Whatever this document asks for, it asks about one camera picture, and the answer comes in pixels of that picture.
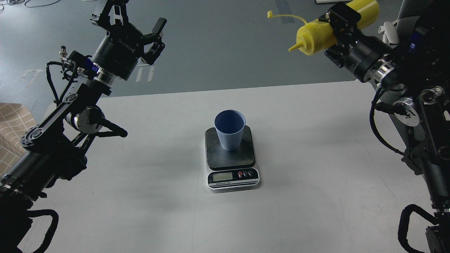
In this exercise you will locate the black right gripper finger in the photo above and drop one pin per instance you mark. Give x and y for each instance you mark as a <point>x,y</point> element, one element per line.
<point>343,22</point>

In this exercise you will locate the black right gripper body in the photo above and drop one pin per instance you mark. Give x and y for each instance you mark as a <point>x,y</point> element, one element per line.
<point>358,54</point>

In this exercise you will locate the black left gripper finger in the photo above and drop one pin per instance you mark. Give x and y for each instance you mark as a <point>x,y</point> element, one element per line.
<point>111,15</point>
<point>152,43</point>

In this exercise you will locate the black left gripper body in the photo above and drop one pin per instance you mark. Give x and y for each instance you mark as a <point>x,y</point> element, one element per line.
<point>119,51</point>

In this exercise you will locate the yellow squeeze bottle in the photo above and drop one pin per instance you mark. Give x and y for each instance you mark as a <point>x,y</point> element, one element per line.
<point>310,38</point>

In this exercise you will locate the blue ribbed cup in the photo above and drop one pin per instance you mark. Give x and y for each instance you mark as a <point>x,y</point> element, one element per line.
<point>229,125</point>

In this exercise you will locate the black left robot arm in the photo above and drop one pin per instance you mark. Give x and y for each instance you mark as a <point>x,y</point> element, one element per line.
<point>56,148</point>

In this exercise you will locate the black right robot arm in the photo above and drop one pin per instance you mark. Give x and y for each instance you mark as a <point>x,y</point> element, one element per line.
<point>413,81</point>

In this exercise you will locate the digital kitchen scale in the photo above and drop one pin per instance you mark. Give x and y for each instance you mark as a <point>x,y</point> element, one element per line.
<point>231,170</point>

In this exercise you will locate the white office chair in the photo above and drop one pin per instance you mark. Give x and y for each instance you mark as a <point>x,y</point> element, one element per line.
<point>400,30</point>

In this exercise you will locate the beige checkered cloth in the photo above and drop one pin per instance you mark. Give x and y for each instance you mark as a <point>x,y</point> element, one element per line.
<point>15,120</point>

